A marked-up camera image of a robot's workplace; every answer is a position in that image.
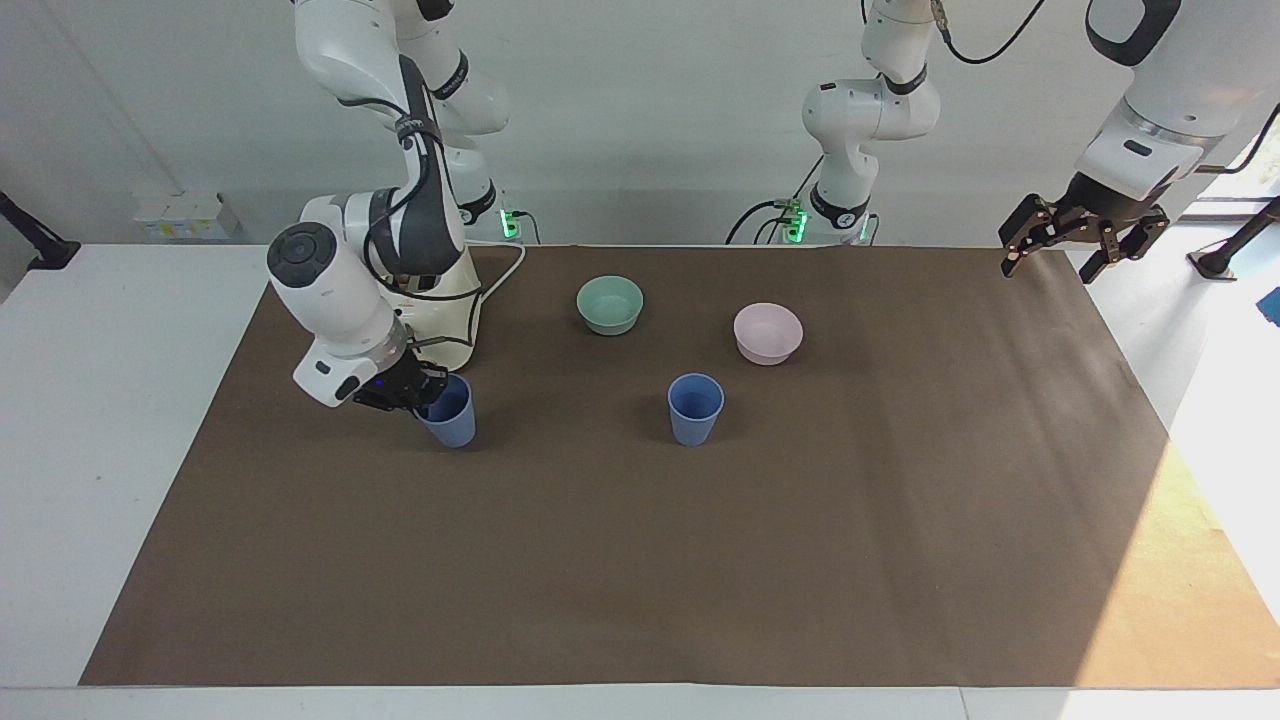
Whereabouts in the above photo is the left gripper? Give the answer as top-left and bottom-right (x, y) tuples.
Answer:
(999, 171), (1171, 285)

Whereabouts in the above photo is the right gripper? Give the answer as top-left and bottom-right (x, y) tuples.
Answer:
(352, 358), (449, 422)

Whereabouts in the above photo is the blue plastic cup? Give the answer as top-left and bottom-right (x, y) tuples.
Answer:
(414, 373), (478, 449)
(667, 373), (726, 448)

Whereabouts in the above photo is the black stand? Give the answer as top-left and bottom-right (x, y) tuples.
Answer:
(0, 190), (82, 272)
(1188, 196), (1280, 282)

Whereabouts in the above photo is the green bowl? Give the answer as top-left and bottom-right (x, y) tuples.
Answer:
(576, 275), (645, 337)

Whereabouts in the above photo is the pink bowl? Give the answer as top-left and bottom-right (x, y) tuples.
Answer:
(733, 302), (805, 367)

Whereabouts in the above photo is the white cable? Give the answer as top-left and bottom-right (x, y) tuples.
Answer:
(462, 238), (528, 305)

